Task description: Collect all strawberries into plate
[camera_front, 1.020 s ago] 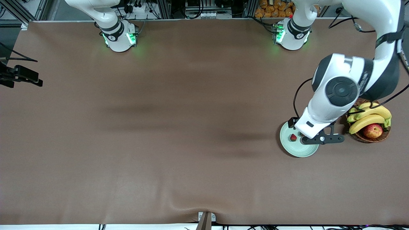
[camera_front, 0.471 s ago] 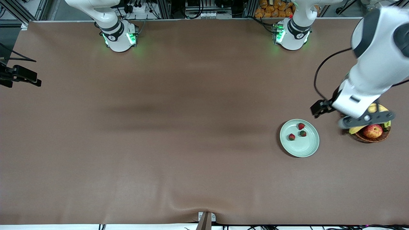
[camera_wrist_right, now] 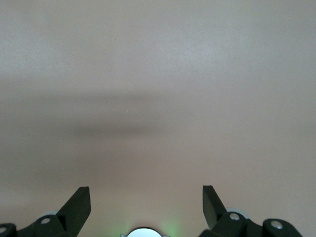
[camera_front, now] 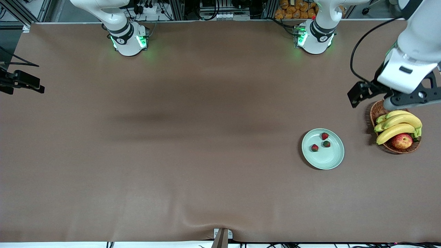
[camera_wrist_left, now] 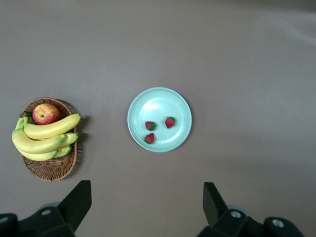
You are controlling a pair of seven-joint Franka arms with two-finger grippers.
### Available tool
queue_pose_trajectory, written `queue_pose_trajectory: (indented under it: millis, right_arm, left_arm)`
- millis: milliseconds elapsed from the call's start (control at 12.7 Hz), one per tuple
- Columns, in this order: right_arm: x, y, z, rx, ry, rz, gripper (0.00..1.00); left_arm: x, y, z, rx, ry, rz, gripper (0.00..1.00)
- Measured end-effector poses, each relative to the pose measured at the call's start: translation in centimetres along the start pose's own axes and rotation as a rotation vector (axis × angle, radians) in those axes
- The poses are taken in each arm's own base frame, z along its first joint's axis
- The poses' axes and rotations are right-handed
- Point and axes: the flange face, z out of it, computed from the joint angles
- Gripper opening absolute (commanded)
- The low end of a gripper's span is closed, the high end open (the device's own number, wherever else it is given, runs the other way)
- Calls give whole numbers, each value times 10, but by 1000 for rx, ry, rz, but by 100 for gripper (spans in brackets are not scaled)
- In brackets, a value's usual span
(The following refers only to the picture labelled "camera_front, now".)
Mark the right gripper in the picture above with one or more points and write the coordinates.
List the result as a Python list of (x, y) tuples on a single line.
[(10, 81)]

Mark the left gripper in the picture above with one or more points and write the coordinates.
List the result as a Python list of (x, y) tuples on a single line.
[(377, 83)]

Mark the red green strawberry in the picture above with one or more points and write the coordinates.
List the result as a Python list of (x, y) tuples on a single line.
[(326, 144), (314, 148), (324, 136)]

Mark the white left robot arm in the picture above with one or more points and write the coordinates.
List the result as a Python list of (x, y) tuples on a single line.
[(317, 38)]

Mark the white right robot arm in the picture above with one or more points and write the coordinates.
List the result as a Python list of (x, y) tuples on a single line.
[(127, 38)]

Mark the light green round plate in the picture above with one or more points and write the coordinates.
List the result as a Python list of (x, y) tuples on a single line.
[(327, 159)]

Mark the brown wicker basket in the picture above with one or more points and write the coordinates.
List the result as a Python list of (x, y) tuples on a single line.
[(377, 110)]

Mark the yellow banana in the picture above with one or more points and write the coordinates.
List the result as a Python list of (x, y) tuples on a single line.
[(380, 119), (392, 131), (403, 119), (396, 113), (379, 127)]

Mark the red yellow apple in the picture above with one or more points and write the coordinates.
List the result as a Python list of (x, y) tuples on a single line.
[(401, 141)]

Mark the bag of orange buns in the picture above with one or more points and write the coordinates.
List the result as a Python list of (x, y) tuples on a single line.
[(293, 12)]

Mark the white power strip with plugs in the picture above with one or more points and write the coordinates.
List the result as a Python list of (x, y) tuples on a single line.
[(150, 9)]

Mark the small white socket strip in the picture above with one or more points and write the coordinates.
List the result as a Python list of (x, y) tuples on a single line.
[(222, 16)]

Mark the brown table cover cloth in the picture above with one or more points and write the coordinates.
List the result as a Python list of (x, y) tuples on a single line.
[(220, 189)]

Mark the aluminium frame profile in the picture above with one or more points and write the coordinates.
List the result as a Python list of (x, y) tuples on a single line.
[(27, 28)]

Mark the aluminium frame post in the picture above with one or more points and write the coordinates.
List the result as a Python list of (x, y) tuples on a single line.
[(176, 10), (270, 10)]

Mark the metal table clamp bracket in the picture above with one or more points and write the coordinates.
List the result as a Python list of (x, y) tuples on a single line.
[(222, 239)]

